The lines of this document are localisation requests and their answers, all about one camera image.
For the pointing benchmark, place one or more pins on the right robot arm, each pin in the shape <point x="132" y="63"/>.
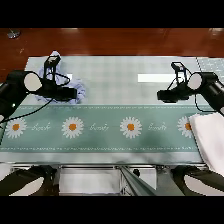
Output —
<point x="210" y="86"/>

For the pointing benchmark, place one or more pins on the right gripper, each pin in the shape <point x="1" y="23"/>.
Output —
<point x="171" y="95"/>

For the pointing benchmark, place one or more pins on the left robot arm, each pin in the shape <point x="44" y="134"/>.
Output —
<point x="13" y="87"/>

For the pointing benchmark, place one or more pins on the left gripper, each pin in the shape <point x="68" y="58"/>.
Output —
<point x="61" y="93"/>

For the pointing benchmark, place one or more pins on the silver frame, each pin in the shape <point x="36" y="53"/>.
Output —
<point x="135" y="182"/>

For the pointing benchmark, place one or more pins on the white garment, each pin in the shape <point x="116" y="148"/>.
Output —
<point x="210" y="138"/>

